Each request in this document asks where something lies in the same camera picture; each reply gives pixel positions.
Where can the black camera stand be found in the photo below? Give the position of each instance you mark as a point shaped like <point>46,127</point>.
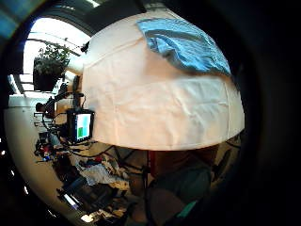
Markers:
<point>67,94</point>

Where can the light blue cloth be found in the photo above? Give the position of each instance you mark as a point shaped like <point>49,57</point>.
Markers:
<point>185,44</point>

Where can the potted green plant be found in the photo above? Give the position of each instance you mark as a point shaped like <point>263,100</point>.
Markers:
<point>50,67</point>

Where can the small monitor screen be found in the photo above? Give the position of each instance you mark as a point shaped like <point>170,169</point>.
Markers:
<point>81,125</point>

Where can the white tablecloth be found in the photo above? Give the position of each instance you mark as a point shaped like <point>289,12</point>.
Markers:
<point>163,106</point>

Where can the pile of clothes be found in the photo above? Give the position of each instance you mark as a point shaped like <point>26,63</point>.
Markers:
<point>97,171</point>

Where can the the person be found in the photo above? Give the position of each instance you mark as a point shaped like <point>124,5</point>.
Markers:
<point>178,185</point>

